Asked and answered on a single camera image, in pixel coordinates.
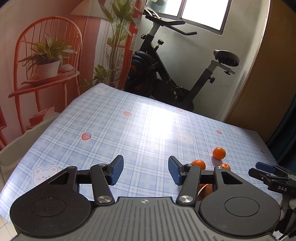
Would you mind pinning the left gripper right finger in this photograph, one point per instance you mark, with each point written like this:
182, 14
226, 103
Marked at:
188, 177

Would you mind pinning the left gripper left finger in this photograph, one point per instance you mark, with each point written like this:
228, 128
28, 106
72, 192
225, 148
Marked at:
102, 177

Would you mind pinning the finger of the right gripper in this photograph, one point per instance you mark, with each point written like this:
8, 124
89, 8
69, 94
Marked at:
259, 175
265, 167

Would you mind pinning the orange tangerine beside apple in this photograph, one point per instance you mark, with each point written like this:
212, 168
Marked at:
199, 163

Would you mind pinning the orange tangerine front centre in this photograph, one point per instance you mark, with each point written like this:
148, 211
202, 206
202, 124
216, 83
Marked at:
204, 191

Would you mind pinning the teal curtain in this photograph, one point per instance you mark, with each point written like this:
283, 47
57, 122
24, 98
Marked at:
282, 143

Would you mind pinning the orange tangerine near plate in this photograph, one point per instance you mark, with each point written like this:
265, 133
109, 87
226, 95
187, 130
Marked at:
224, 165

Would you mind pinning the orange tangerine behind lemon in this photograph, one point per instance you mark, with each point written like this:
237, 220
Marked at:
219, 153

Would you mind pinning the blue plaid tablecloth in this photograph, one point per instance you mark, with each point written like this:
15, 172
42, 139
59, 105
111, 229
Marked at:
105, 122

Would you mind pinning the wooden wardrobe panel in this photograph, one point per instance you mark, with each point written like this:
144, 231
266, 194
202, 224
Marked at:
270, 86

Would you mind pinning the printed wall backdrop curtain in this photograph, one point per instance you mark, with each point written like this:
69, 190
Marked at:
52, 51

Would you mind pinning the window with grey frame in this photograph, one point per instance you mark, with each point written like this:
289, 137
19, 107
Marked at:
210, 15

